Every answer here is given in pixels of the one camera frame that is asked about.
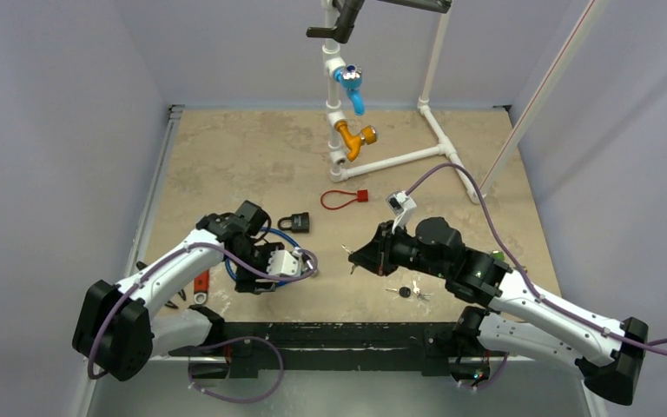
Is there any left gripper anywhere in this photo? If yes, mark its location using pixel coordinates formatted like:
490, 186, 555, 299
228, 242, 284, 293

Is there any small silver key set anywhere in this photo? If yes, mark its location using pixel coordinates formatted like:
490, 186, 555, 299
341, 244, 359, 275

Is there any blue cable lock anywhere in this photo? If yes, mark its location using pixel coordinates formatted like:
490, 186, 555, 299
224, 227, 319, 295

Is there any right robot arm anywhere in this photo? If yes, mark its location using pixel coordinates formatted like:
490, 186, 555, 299
348, 217, 649, 406

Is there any key bunch with black fob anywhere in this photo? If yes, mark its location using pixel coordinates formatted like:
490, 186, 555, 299
386, 281, 432, 301

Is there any black padlock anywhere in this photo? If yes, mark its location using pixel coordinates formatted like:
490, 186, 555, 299
277, 212, 311, 234

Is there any orange faucet valve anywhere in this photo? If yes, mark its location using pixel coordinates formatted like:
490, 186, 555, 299
333, 120, 378, 162

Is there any green object at right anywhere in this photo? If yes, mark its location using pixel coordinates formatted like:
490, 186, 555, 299
492, 250, 512, 264

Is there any blue faucet valve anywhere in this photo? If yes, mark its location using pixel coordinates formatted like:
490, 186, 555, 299
333, 64, 366, 116

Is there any white diagonal pole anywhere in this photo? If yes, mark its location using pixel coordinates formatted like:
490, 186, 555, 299
475, 0, 610, 197

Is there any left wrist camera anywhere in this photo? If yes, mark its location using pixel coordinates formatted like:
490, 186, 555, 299
266, 249, 303, 278

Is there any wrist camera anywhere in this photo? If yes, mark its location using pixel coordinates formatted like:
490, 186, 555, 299
266, 249, 303, 278
386, 191, 417, 233

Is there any red handled adjustable wrench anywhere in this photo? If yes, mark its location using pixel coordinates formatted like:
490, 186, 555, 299
193, 270, 210, 305

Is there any red cable seal lock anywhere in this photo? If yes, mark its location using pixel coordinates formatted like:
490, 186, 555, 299
319, 189, 369, 211

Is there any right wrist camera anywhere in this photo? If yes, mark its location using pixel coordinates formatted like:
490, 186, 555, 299
386, 191, 417, 233

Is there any white PVC pipe frame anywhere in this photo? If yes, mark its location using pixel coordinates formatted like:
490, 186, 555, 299
321, 11, 485, 203

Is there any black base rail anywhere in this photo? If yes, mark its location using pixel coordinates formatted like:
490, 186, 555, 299
169, 321, 512, 380

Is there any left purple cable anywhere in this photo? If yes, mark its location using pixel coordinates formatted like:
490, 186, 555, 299
86, 242, 320, 403

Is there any purple cable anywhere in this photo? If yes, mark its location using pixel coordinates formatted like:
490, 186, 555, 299
86, 242, 320, 403
405, 162, 667, 393

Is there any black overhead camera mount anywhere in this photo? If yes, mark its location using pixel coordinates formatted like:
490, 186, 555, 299
305, 0, 453, 44

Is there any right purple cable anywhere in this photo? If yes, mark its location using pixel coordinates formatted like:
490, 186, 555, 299
405, 162, 667, 393

